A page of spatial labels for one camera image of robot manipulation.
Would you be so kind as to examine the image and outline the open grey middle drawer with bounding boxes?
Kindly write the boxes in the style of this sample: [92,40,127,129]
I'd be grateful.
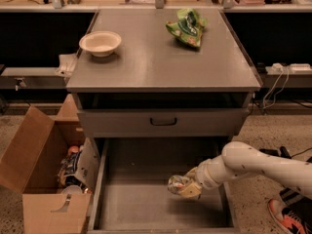
[88,137,240,234]

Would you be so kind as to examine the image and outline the black power adapter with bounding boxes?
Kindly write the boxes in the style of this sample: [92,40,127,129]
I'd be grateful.
[259,148,280,157]

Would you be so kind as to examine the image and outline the snack bags in box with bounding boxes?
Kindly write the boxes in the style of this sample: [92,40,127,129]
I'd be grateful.
[57,138,99,191]

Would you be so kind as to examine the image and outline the grey drawer cabinet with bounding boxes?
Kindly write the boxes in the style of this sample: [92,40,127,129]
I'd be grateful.
[65,8,262,144]

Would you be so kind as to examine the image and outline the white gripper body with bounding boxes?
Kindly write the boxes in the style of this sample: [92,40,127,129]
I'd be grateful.
[195,159,216,190]

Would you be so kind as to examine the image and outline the striped trouser leg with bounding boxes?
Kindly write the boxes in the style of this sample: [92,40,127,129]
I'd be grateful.
[280,188,312,225]

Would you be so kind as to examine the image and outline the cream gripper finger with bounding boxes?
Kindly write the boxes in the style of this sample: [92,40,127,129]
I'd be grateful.
[177,180,202,198]
[185,167,197,178]

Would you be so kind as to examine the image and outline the white paper bowl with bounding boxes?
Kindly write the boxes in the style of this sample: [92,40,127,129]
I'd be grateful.
[79,31,122,58]

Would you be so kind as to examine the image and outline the green chip bag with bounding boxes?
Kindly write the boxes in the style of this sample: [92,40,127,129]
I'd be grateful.
[166,8,207,49]

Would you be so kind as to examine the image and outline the brown cardboard box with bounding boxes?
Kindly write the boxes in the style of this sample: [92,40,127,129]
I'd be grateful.
[0,95,95,234]

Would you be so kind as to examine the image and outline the orange white sneaker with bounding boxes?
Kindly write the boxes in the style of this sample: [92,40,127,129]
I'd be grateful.
[268,199,312,234]

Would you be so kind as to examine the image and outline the white power strip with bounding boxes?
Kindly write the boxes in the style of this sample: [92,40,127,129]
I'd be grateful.
[290,63,312,72]

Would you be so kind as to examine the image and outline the green white 7up can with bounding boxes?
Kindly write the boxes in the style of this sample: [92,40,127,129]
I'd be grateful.
[168,175,191,194]

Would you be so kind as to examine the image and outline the grey top drawer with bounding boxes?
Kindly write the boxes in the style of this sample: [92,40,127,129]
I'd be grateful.
[77,108,248,137]

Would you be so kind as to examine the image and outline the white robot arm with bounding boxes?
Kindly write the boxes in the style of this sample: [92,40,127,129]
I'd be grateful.
[173,141,312,199]

